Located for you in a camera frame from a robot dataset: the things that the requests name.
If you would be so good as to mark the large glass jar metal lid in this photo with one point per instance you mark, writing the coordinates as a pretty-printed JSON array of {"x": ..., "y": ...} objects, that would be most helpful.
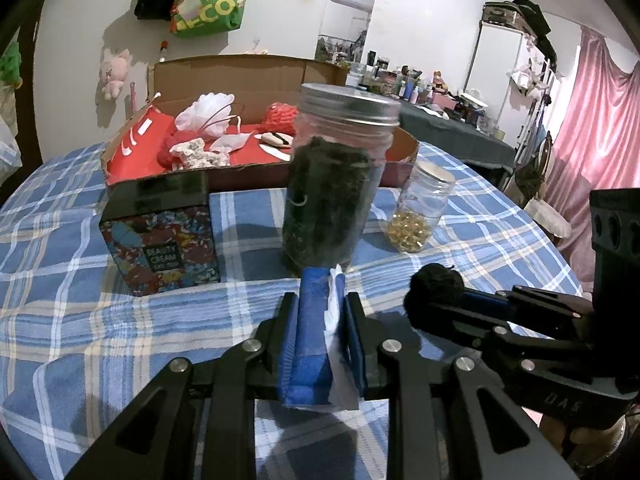
[{"x": 335, "y": 185}]

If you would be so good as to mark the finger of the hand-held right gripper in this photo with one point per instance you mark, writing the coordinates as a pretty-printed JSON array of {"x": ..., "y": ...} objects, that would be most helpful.
[
  {"x": 465, "y": 325},
  {"x": 482, "y": 302}
]

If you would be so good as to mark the floral print tin box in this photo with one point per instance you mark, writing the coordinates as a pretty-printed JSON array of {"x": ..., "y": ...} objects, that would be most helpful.
[{"x": 160, "y": 240}]

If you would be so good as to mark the pink plush toy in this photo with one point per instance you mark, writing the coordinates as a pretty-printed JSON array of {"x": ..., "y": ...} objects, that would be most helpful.
[{"x": 114, "y": 72}]

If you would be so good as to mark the cardboard box red inside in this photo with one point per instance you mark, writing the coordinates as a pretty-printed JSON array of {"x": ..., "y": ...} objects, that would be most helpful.
[{"x": 225, "y": 75}]

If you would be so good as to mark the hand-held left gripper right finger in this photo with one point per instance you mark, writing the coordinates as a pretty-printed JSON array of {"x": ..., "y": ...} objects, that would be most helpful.
[{"x": 357, "y": 355}]

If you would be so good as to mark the desk with dark cloth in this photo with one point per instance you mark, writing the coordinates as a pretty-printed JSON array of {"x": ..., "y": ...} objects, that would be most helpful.
[{"x": 450, "y": 135}]

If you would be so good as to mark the pink curtain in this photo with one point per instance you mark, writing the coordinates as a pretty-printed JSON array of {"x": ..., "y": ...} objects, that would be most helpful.
[{"x": 600, "y": 150}]

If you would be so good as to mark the coral red mesh loofah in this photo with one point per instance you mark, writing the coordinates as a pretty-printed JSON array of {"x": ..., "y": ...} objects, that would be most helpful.
[{"x": 280, "y": 117}]

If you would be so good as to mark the blue plaid blanket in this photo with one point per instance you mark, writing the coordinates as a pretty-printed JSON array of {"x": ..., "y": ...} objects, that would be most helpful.
[{"x": 75, "y": 310}]

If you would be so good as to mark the dark case on fridge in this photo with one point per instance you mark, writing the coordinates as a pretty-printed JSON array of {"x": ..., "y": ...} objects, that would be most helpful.
[{"x": 505, "y": 12}]

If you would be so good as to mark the row of cosmetic bottles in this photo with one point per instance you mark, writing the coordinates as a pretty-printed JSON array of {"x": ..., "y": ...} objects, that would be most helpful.
[{"x": 410, "y": 82}]

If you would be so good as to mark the wall mirror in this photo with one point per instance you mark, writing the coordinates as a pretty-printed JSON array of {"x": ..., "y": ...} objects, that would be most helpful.
[{"x": 350, "y": 20}]

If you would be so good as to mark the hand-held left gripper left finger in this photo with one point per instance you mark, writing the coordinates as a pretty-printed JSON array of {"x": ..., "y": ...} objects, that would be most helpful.
[{"x": 270, "y": 335}]

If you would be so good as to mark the black crochet ball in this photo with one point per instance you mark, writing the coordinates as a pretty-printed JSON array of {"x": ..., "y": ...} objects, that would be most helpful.
[{"x": 432, "y": 290}]

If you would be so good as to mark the beige powder puff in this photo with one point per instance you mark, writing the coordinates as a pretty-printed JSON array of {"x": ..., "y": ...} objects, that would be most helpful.
[{"x": 275, "y": 139}]

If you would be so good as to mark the cream crochet scrubber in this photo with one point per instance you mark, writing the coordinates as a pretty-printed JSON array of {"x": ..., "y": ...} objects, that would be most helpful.
[{"x": 197, "y": 156}]

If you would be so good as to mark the pink stick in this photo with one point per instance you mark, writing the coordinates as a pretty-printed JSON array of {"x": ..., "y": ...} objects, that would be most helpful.
[{"x": 133, "y": 95}]

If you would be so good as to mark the hanging clear plastic bag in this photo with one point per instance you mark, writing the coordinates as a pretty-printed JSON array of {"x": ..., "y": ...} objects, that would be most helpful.
[{"x": 7, "y": 145}]

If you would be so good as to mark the green tote bag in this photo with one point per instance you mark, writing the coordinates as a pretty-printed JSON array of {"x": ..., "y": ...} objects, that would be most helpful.
[{"x": 212, "y": 5}]

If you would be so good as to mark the small jar of yellow capsules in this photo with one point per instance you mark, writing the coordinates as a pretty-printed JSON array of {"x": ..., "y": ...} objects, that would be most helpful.
[{"x": 420, "y": 210}]

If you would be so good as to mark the white rack with hanging items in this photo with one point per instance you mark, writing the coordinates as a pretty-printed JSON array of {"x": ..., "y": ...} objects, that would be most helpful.
[{"x": 535, "y": 90}]

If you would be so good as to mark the beige cushion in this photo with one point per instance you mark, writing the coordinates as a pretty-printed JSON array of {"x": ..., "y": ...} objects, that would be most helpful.
[{"x": 550, "y": 220}]

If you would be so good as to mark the white mesh bath loofah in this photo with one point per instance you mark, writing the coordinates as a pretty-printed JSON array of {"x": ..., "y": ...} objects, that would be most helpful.
[{"x": 207, "y": 112}]

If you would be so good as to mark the small red crochet ball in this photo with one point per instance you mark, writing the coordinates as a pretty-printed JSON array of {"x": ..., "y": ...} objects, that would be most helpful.
[{"x": 170, "y": 152}]

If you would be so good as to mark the dark brown door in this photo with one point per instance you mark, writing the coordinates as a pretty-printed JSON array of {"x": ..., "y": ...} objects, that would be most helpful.
[{"x": 31, "y": 125}]

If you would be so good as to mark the green plush toy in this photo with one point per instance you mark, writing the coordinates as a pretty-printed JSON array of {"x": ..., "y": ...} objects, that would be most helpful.
[{"x": 10, "y": 67}]

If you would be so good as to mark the blue packet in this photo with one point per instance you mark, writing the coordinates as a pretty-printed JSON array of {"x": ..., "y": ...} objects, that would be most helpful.
[{"x": 310, "y": 340}]

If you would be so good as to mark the white fridge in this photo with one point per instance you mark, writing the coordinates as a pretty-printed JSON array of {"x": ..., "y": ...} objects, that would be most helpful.
[{"x": 495, "y": 65}]

